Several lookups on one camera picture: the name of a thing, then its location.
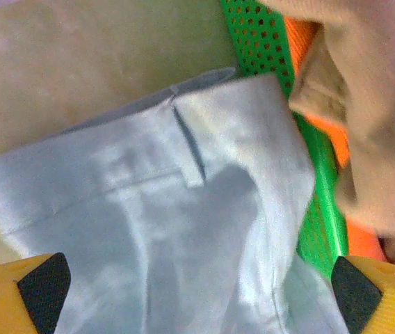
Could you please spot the orange trousers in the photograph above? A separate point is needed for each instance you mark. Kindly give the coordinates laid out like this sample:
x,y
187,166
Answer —
x,y
336,142

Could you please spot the beige trousers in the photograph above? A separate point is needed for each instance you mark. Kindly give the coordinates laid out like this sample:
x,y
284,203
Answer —
x,y
375,104

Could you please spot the light blue trousers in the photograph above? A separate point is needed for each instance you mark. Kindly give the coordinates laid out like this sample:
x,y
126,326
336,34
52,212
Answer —
x,y
183,226

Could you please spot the green plastic basket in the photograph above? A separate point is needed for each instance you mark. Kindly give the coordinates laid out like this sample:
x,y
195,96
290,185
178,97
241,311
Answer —
x,y
319,208

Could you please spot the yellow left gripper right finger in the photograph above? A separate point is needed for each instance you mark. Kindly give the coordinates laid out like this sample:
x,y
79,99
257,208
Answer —
x,y
392,299

